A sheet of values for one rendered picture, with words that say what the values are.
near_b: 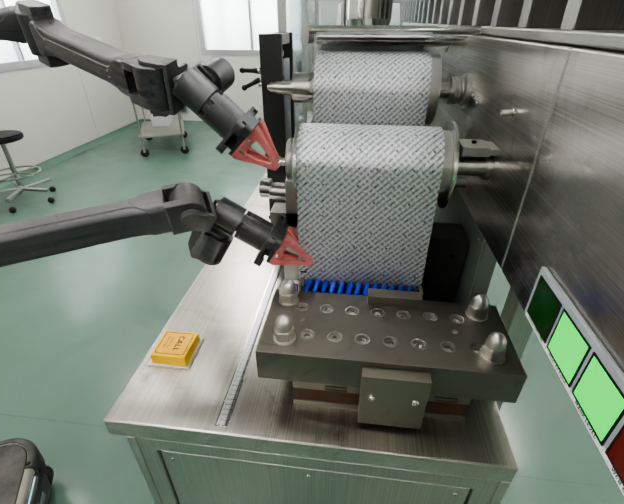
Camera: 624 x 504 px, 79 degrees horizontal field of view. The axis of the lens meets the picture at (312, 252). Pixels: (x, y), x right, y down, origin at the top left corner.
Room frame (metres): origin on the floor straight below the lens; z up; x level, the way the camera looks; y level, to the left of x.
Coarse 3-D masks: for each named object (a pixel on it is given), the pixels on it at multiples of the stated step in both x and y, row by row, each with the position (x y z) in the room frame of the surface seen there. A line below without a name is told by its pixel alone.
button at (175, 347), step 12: (168, 336) 0.56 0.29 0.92; (180, 336) 0.56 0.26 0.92; (192, 336) 0.56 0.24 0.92; (156, 348) 0.52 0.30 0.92; (168, 348) 0.52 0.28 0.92; (180, 348) 0.52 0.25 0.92; (192, 348) 0.53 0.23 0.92; (156, 360) 0.51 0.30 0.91; (168, 360) 0.50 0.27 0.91; (180, 360) 0.50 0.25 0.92
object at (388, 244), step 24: (312, 216) 0.60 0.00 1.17; (336, 216) 0.60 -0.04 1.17; (360, 216) 0.59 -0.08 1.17; (384, 216) 0.59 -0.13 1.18; (408, 216) 0.58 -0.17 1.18; (432, 216) 0.58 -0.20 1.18; (312, 240) 0.60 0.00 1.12; (336, 240) 0.60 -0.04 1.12; (360, 240) 0.59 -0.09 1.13; (384, 240) 0.59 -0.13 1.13; (408, 240) 0.58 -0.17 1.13; (312, 264) 0.60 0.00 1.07; (336, 264) 0.60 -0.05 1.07; (360, 264) 0.59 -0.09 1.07; (384, 264) 0.59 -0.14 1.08; (408, 264) 0.58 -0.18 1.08
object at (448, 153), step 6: (444, 132) 0.63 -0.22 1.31; (450, 132) 0.63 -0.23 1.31; (444, 138) 0.62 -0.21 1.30; (450, 138) 0.62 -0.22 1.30; (450, 144) 0.60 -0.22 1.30; (450, 150) 0.60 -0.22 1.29; (444, 156) 0.59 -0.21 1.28; (450, 156) 0.59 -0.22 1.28; (444, 162) 0.59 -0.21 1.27; (450, 162) 0.59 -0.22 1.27; (444, 168) 0.58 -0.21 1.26; (450, 168) 0.58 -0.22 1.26; (444, 174) 0.58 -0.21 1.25; (450, 174) 0.58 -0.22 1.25; (444, 180) 0.58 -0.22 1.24; (444, 186) 0.59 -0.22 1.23; (444, 192) 0.59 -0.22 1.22; (438, 198) 0.62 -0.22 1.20
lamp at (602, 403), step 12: (588, 372) 0.23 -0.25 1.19; (600, 372) 0.22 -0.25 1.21; (588, 384) 0.23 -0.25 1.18; (600, 384) 0.22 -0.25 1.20; (612, 384) 0.21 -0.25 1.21; (576, 396) 0.23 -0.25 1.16; (588, 396) 0.22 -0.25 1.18; (600, 396) 0.21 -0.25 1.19; (612, 396) 0.20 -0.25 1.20; (588, 408) 0.22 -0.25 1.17; (600, 408) 0.21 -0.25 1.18; (612, 408) 0.20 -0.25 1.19; (600, 420) 0.20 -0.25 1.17; (612, 420) 0.19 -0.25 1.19; (600, 432) 0.19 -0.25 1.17
